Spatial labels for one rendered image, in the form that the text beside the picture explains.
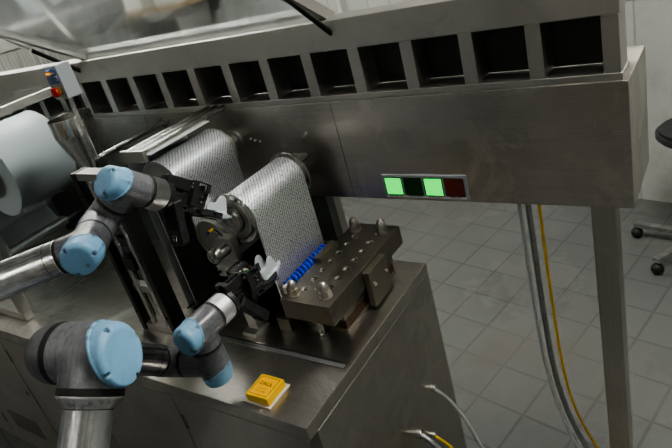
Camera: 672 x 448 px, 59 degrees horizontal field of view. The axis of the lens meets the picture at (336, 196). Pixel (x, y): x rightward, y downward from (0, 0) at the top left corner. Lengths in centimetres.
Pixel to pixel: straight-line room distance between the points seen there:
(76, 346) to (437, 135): 95
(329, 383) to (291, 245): 41
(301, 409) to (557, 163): 82
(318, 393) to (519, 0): 99
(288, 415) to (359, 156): 71
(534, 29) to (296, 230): 81
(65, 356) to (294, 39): 97
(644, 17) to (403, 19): 219
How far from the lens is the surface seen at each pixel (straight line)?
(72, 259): 125
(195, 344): 141
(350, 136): 165
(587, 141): 143
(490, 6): 138
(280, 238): 163
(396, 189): 165
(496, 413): 258
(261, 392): 150
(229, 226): 158
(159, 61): 204
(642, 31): 353
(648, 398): 263
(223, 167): 179
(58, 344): 118
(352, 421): 157
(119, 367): 114
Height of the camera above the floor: 187
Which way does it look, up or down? 24 degrees down
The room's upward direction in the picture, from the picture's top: 16 degrees counter-clockwise
